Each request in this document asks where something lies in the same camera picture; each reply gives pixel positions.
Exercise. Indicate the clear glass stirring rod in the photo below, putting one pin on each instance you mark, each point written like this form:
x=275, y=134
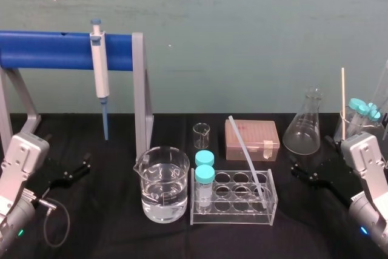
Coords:
x=242, y=143

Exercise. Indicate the glass beaker holding tubes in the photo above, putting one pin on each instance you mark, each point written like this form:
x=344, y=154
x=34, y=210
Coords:
x=351, y=128

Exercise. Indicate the beige masking tape strip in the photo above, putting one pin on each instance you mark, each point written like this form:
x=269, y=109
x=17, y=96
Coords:
x=268, y=149

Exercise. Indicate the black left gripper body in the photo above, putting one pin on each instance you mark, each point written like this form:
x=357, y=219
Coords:
x=42, y=180

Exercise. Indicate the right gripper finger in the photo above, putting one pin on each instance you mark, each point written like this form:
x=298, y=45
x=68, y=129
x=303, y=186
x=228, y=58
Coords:
x=312, y=178
x=333, y=143

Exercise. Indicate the pink pipette tip box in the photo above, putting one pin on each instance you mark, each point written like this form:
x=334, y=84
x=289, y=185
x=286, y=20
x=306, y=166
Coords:
x=242, y=146

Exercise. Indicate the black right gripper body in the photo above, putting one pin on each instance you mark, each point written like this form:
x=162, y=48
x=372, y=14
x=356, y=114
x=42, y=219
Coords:
x=345, y=184

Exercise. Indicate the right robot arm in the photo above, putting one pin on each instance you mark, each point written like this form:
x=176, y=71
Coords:
x=363, y=156

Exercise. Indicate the clear acrylic tube rack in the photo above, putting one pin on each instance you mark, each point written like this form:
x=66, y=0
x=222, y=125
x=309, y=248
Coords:
x=242, y=218

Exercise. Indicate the black table cloth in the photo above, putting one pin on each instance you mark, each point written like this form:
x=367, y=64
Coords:
x=115, y=234

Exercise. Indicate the large glass beaker with water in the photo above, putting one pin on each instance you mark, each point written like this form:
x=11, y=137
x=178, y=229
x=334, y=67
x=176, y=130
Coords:
x=163, y=189

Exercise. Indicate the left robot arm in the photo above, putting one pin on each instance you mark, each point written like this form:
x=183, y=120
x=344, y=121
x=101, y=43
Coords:
x=18, y=162

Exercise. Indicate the clear glass conical flask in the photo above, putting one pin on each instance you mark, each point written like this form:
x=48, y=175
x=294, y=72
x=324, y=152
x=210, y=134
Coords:
x=303, y=137

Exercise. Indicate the thin wooden stick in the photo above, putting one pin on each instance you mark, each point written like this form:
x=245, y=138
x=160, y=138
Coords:
x=343, y=98

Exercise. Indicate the small empty glass beaker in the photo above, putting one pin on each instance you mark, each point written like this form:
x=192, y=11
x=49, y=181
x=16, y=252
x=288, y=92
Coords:
x=201, y=137

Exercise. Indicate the teal capped plastic tube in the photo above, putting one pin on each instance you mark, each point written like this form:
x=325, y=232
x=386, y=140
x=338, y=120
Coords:
x=356, y=103
x=375, y=115
x=371, y=105

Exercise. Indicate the white and blue pipette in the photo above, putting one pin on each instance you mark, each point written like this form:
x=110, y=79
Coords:
x=100, y=68

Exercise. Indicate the teal capped glass vial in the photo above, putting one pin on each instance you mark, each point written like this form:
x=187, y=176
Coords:
x=204, y=174
x=204, y=157

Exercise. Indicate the blue and grey pipette stand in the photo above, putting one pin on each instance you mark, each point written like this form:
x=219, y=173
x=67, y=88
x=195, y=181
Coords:
x=45, y=49

